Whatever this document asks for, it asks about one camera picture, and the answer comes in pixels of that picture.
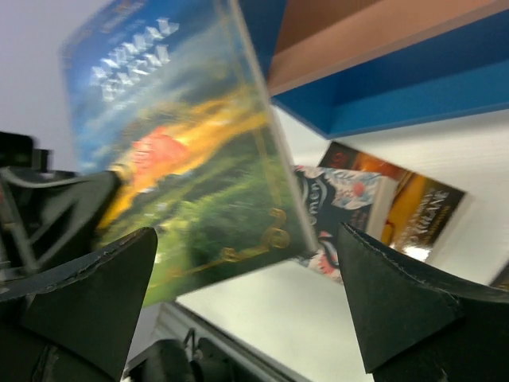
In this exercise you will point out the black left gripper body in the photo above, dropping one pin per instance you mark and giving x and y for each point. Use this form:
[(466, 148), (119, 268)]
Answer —
[(48, 217)]

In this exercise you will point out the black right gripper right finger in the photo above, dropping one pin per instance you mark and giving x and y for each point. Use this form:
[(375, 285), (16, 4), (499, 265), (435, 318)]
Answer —
[(414, 322)]

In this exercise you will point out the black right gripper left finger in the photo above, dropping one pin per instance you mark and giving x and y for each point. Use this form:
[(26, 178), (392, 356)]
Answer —
[(75, 322)]

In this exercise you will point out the Edward Tulane brown book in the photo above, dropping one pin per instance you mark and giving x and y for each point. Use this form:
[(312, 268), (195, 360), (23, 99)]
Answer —
[(424, 211)]

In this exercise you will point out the Little Women floral book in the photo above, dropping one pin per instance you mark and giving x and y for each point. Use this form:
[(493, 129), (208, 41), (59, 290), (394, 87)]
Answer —
[(333, 196)]

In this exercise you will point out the Animal Farm book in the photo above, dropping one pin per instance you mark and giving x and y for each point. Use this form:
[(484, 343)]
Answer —
[(171, 95)]

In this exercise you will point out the blue yellow wooden bookshelf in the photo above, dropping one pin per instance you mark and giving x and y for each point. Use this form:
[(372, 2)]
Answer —
[(352, 67)]

